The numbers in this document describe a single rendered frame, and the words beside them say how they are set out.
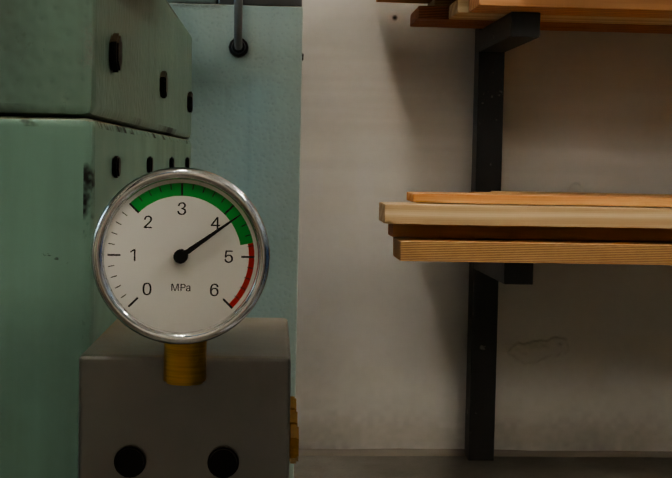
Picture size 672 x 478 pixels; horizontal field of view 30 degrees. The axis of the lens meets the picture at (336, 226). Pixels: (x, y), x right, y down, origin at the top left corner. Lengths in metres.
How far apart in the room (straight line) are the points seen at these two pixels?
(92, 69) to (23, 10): 0.04
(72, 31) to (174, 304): 0.13
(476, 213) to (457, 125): 0.52
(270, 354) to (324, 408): 2.51
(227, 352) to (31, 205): 0.10
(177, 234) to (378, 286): 2.52
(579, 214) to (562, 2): 0.42
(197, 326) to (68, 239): 0.09
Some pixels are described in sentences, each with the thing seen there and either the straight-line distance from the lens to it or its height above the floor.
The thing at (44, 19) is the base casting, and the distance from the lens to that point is 0.52.
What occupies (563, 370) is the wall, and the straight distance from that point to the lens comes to 3.06.
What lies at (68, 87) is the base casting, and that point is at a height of 0.72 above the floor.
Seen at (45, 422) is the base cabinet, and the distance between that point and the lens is 0.53.
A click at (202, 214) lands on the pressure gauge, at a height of 0.67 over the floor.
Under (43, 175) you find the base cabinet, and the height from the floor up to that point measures 0.69.
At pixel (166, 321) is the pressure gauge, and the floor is 0.64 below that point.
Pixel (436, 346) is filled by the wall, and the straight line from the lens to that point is 2.99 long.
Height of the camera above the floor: 0.69
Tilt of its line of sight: 3 degrees down
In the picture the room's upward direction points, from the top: 1 degrees clockwise
